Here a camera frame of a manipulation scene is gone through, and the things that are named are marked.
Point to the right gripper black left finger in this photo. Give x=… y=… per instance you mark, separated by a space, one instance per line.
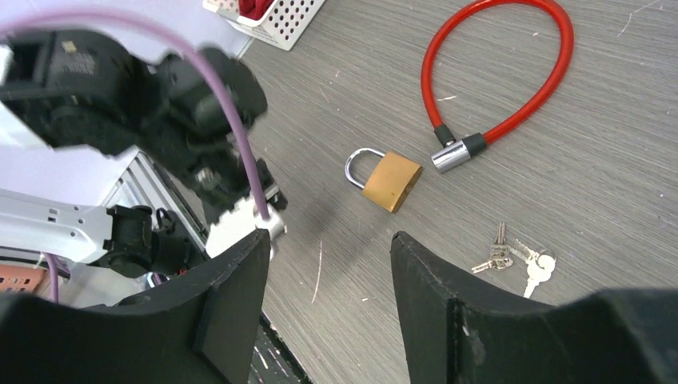
x=199 y=327

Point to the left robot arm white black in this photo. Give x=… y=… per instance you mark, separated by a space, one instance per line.
x=81 y=88

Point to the red cable lock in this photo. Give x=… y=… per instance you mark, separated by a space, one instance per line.
x=472 y=97

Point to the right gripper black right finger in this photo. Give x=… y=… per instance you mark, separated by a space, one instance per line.
x=457 y=328

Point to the brass padlock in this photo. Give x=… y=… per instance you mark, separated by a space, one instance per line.
x=391 y=181

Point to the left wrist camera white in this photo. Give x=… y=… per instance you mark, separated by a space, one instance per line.
x=233 y=226

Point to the white plastic basket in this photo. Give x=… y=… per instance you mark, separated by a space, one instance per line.
x=281 y=25

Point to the red cloth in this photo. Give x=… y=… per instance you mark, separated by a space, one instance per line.
x=254 y=9

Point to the small silver key bunch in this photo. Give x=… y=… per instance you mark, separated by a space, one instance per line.
x=502 y=254

